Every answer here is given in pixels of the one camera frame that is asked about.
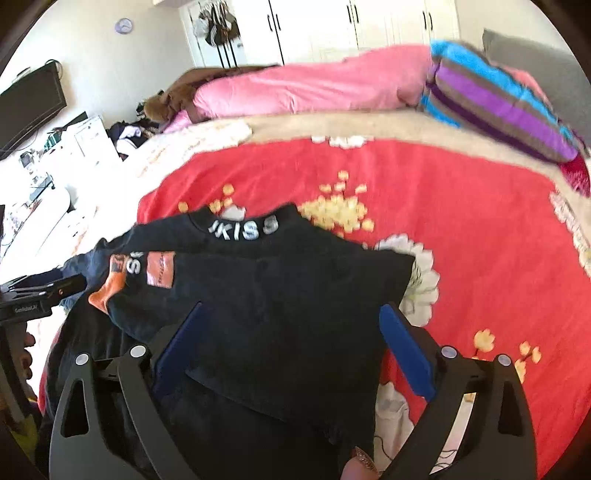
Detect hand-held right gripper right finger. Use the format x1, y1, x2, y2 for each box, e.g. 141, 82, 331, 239
379, 302, 539, 480

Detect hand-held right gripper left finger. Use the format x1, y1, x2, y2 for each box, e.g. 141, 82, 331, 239
48, 302, 205, 480

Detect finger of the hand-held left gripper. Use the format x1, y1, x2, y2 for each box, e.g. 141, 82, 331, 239
48, 274, 88, 298

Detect black shirt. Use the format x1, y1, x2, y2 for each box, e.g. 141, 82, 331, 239
39, 203, 416, 480

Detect pile of dark clothes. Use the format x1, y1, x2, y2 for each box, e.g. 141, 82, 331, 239
106, 121, 161, 158

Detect person's left hand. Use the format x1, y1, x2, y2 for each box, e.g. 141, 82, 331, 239
16, 331, 38, 383

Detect person's right hand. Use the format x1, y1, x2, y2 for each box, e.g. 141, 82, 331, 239
341, 445, 385, 480

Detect white drawer cabinet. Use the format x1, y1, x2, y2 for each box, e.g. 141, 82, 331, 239
71, 115, 122, 169

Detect cream fleece blanket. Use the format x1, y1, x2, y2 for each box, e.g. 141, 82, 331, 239
0, 119, 254, 278

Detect red floral blanket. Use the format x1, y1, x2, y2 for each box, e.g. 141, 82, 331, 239
39, 111, 591, 480

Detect black television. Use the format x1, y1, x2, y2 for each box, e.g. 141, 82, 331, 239
0, 62, 68, 154

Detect brown plush toy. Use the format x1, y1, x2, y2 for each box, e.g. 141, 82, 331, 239
143, 65, 283, 124

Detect dark red cloth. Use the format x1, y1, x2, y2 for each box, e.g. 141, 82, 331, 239
560, 154, 591, 197

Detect striped colourful cloth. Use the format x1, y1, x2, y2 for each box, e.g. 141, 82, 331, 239
418, 39, 588, 164

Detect pink duvet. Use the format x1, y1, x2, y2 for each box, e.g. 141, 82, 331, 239
161, 44, 555, 134

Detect hanging bags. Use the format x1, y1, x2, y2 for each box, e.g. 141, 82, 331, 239
194, 2, 242, 48

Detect white wardrobe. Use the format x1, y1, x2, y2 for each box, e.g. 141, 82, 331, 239
178, 0, 462, 69

